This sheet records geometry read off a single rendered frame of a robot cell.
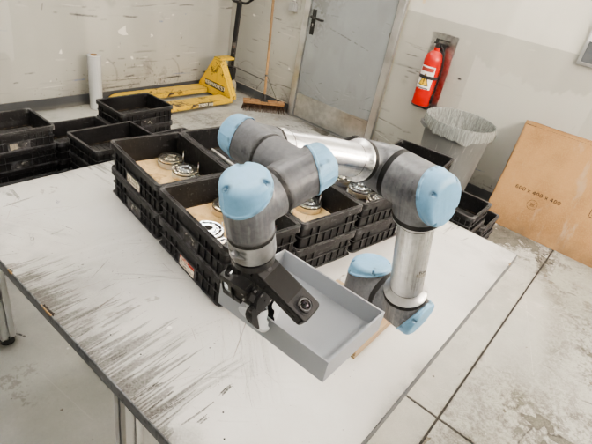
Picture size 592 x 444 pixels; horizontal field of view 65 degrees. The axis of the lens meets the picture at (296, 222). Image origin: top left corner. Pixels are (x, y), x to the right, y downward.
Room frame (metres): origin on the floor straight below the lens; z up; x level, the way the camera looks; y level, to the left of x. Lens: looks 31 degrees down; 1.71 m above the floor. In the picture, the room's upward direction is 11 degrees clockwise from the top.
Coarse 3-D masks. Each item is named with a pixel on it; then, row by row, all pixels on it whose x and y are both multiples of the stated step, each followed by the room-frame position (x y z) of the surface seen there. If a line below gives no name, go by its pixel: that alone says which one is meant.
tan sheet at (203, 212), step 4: (204, 204) 1.44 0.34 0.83; (208, 204) 1.45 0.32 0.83; (188, 208) 1.40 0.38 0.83; (192, 208) 1.40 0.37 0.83; (196, 208) 1.41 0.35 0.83; (200, 208) 1.41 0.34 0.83; (204, 208) 1.42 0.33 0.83; (208, 208) 1.43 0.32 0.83; (192, 212) 1.38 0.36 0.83; (196, 212) 1.38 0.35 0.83; (200, 212) 1.39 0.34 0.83; (204, 212) 1.39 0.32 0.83; (208, 212) 1.40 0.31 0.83; (196, 216) 1.36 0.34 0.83; (200, 216) 1.36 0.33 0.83; (204, 216) 1.37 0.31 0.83; (208, 216) 1.37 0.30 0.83; (212, 216) 1.38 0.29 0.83; (200, 220) 1.34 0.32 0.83; (212, 220) 1.35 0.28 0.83; (216, 220) 1.36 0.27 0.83; (220, 220) 1.36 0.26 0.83; (220, 224) 1.34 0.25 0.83; (224, 228) 1.32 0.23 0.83; (224, 236) 1.27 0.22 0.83
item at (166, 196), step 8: (216, 176) 1.49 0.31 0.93; (176, 184) 1.37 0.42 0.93; (184, 184) 1.39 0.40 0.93; (160, 192) 1.32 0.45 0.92; (168, 200) 1.28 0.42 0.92; (176, 200) 1.27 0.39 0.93; (176, 208) 1.24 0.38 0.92; (184, 208) 1.24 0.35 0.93; (184, 216) 1.21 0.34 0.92; (192, 216) 1.20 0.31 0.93; (288, 216) 1.32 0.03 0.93; (192, 224) 1.18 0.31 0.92; (200, 224) 1.17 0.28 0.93; (296, 224) 1.27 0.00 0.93; (200, 232) 1.14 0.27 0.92; (208, 232) 1.13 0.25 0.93; (280, 232) 1.21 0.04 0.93; (288, 232) 1.23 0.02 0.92; (296, 232) 1.26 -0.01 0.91; (208, 240) 1.11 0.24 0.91; (216, 240) 1.10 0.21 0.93; (216, 248) 1.08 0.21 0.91
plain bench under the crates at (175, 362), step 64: (0, 192) 1.45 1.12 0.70; (64, 192) 1.54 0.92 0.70; (0, 256) 1.11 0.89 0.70; (64, 256) 1.17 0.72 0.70; (128, 256) 1.23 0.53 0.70; (384, 256) 1.54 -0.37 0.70; (448, 256) 1.64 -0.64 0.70; (512, 256) 1.74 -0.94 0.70; (0, 320) 1.32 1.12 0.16; (64, 320) 0.91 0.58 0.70; (128, 320) 0.95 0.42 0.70; (192, 320) 1.00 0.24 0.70; (448, 320) 1.23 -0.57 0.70; (128, 384) 0.74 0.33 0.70; (192, 384) 0.78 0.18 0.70; (256, 384) 0.82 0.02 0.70; (320, 384) 0.86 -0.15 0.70; (384, 384) 0.91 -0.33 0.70
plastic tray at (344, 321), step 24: (288, 264) 0.87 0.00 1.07; (312, 288) 0.82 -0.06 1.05; (336, 288) 0.80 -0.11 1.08; (336, 312) 0.76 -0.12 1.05; (360, 312) 0.76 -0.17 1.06; (384, 312) 0.73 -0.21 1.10; (264, 336) 0.64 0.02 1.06; (288, 336) 0.62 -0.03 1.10; (312, 336) 0.67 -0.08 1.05; (336, 336) 0.69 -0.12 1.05; (360, 336) 0.66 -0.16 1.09; (312, 360) 0.58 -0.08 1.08; (336, 360) 0.59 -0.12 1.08
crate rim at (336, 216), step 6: (330, 186) 1.59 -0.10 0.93; (342, 192) 1.56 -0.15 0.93; (348, 198) 1.53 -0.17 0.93; (360, 204) 1.49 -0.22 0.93; (348, 210) 1.44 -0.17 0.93; (354, 210) 1.45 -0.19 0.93; (360, 210) 1.48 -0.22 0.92; (294, 216) 1.32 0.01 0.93; (324, 216) 1.36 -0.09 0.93; (330, 216) 1.37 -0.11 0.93; (336, 216) 1.38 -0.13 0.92; (342, 216) 1.41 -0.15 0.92; (348, 216) 1.43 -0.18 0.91; (300, 222) 1.29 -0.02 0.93; (306, 222) 1.30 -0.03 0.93; (312, 222) 1.30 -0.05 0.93; (318, 222) 1.32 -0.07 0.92; (324, 222) 1.35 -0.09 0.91; (300, 228) 1.28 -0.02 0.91; (306, 228) 1.29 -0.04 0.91
